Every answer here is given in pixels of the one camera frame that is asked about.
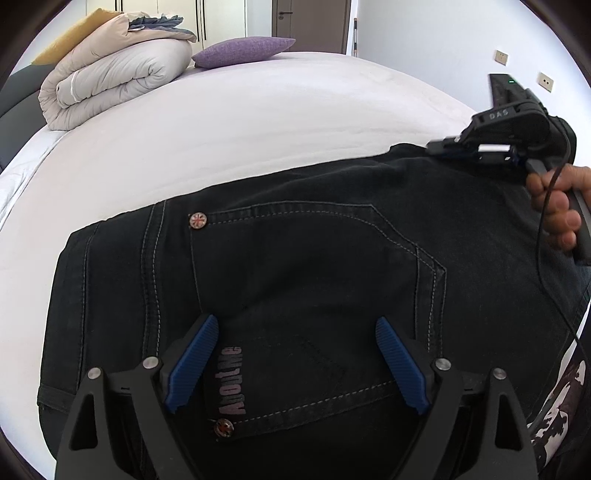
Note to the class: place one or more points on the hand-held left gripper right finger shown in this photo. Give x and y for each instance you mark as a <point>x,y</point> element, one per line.
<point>399,364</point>

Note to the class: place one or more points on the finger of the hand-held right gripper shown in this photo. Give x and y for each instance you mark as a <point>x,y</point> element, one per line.
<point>448,147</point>

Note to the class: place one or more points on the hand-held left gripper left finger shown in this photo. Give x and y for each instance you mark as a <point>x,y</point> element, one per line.
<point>194,362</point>

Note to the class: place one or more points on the black denim pants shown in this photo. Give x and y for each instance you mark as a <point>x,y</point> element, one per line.
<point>300,258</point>

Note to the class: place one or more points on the person's right hand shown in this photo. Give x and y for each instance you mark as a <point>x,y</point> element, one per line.
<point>554,207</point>

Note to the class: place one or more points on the camouflage clothing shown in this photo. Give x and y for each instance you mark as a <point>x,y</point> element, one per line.
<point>563,415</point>

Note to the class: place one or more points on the brown wooden door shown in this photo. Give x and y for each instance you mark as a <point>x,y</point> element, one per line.
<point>314,23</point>

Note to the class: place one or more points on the purple pillow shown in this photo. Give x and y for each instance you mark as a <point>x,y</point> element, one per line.
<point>240,51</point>

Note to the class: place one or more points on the flat white pillow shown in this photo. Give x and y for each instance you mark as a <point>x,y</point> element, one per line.
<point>18,180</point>

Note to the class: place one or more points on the white wardrobe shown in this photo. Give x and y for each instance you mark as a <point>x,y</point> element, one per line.
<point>184,18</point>

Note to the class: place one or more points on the folded beige duvet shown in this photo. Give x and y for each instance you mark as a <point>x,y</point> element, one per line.
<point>111,78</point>

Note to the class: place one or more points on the folded grey-blue blanket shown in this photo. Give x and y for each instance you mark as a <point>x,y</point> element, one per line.
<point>161,27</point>

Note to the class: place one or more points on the grey upholstered headboard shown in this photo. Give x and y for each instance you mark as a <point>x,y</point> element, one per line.
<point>18,92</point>

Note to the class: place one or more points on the yellow pillow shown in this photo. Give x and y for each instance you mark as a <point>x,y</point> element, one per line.
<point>74,37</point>

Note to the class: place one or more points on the beige wall socket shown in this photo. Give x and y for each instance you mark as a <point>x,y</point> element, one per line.
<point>546,81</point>
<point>501,56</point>

